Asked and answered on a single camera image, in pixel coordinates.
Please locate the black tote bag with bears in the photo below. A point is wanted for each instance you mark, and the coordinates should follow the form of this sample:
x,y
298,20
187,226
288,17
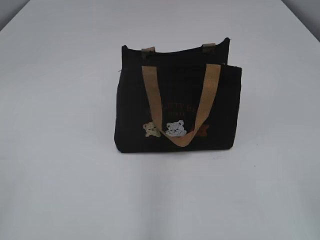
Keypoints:
x,y
177,101

